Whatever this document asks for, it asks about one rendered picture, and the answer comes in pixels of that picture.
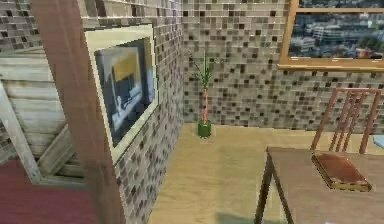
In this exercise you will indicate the red-brown book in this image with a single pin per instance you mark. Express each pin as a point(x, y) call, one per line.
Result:
point(340, 171)

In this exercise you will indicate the green potted house plant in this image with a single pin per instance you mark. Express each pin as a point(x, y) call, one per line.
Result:
point(204, 128)

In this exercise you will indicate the brown wooden table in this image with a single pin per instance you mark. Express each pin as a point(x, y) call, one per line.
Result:
point(320, 196)

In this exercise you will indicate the red-brown wooden chair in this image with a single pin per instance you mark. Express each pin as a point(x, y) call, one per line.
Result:
point(346, 116)

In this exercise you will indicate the pale wooden plank door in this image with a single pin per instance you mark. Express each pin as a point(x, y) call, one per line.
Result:
point(36, 116)

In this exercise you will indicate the wooden framed window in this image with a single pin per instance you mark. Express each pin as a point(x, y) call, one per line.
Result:
point(335, 35)

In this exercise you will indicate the pale blue flat object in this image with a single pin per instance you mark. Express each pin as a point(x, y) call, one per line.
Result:
point(379, 141)

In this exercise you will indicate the cream framed wall picture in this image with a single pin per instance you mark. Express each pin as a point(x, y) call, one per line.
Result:
point(125, 90)

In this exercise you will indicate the brown wooden door frame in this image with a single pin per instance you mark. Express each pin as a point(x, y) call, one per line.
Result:
point(80, 110)

